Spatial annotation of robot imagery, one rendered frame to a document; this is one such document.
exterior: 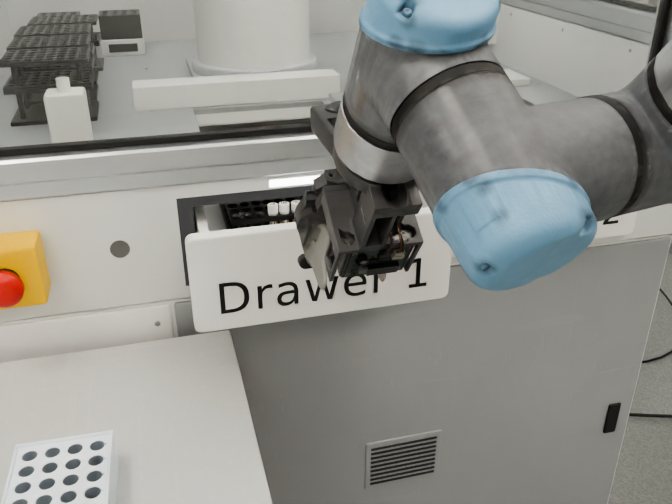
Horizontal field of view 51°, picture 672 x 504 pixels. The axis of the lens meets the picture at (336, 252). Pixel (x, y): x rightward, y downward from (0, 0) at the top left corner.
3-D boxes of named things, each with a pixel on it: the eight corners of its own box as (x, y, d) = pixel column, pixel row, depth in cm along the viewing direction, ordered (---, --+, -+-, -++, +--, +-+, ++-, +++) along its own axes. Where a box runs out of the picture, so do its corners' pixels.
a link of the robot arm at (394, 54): (412, 49, 35) (349, -62, 39) (370, 174, 45) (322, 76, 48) (541, 24, 38) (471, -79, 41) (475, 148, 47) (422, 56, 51)
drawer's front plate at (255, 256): (448, 297, 81) (455, 210, 76) (195, 334, 74) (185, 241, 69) (442, 290, 83) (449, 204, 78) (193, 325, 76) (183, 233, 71)
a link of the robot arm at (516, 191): (683, 198, 37) (577, 47, 41) (513, 240, 32) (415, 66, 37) (599, 270, 43) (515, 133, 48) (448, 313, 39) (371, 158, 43)
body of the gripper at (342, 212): (324, 285, 59) (348, 209, 49) (304, 200, 63) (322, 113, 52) (409, 274, 61) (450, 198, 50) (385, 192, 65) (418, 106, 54)
